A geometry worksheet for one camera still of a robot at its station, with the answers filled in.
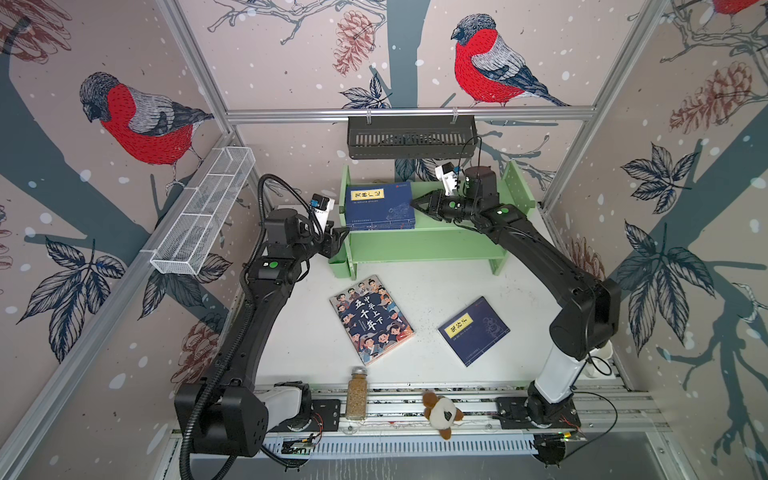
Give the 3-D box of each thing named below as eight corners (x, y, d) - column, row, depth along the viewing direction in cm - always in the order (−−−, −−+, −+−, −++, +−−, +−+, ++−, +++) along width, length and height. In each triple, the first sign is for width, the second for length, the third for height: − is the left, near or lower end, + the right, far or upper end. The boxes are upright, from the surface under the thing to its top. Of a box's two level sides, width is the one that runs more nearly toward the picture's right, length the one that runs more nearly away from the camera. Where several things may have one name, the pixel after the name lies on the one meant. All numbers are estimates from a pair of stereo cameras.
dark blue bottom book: (466, 367, 83) (468, 364, 81) (438, 330, 90) (438, 327, 88) (510, 331, 90) (513, 328, 88) (480, 299, 97) (482, 296, 95)
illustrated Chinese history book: (363, 366, 83) (362, 363, 81) (331, 302, 96) (329, 298, 94) (414, 334, 89) (415, 331, 87) (377, 278, 102) (377, 274, 100)
